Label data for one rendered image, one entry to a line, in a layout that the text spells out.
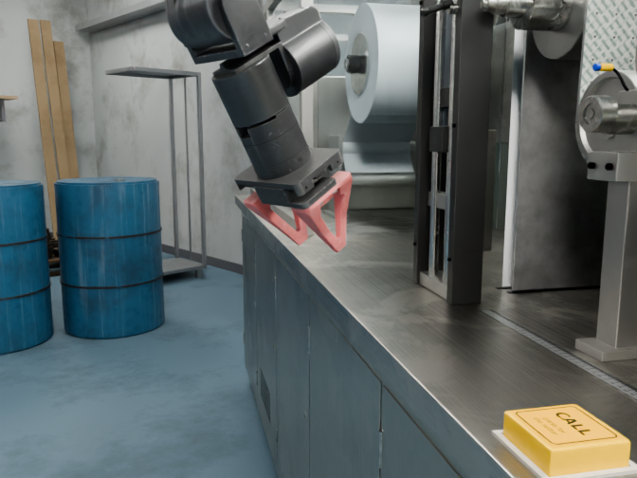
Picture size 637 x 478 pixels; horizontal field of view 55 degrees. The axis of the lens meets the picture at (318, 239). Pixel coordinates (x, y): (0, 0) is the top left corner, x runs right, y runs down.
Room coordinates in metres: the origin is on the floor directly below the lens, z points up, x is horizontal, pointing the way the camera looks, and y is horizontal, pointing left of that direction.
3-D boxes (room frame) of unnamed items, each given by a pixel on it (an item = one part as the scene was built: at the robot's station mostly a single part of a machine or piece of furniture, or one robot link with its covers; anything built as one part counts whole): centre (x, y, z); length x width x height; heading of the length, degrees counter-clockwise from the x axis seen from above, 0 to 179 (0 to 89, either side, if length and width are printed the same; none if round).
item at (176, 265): (4.99, 1.31, 0.83); 0.62 x 0.50 x 1.67; 132
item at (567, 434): (0.46, -0.20, 0.91); 0.07 x 0.07 x 0.02; 13
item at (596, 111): (0.69, -0.31, 1.18); 0.04 x 0.02 x 0.04; 13
